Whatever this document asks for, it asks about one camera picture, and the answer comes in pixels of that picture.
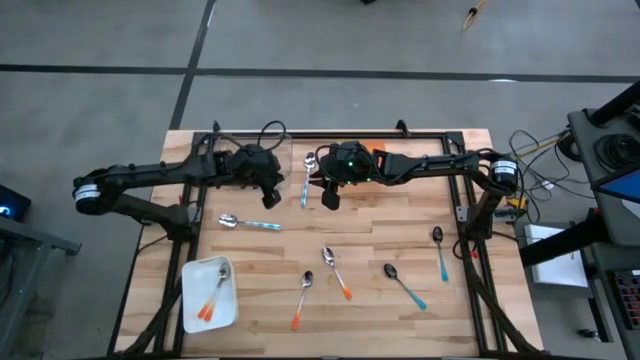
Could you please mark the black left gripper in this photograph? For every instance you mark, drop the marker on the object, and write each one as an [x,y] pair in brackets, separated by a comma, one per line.
[255,167]

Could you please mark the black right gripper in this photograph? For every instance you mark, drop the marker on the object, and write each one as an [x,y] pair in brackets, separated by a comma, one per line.
[350,162]

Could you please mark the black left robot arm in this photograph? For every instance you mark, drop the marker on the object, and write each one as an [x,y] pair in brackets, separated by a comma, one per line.
[150,172]

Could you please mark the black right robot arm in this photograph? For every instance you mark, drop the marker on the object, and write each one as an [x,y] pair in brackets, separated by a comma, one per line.
[440,162]

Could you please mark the clear plastic bin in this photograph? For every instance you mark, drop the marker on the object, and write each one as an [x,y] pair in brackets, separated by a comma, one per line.
[287,155]

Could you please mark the white rectangular tray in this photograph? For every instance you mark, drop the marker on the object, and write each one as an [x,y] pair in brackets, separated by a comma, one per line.
[197,285]

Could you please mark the yellow black connector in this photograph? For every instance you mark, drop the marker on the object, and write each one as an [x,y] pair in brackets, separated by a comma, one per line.
[516,203]

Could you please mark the grey metal bench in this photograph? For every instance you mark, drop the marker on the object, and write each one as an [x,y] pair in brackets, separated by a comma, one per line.
[50,242]

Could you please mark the white power adapter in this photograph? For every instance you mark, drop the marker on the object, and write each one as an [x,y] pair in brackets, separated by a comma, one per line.
[548,185]

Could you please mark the black box with blue light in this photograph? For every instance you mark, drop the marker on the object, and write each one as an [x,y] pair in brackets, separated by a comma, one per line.
[12,200]

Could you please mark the black stand beam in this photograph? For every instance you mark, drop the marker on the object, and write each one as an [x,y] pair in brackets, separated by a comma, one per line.
[560,242]

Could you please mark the white box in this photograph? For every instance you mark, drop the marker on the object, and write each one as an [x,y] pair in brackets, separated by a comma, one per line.
[555,272]

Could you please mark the grey equipment cart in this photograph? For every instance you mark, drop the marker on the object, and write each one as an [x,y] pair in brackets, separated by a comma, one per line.
[582,150]

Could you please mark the blue tablet screen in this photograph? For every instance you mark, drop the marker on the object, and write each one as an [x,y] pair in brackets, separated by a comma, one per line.
[625,187]

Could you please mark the small black floor object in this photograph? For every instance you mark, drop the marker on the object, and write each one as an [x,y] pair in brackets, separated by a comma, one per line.
[587,333]

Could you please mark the black pole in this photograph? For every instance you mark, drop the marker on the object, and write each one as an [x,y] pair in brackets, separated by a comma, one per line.
[617,102]

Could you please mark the black keypad coloured keys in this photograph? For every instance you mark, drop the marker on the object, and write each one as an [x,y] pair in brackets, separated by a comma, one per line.
[627,300]

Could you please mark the black frame clamp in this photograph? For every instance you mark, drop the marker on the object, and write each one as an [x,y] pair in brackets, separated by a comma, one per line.
[402,127]
[216,126]

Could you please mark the grey metal frame bracket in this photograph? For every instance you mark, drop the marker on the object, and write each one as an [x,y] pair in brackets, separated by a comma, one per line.
[463,214]
[195,215]

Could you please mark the black aluminium table frame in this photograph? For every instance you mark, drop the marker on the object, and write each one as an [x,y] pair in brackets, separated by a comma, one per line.
[425,135]

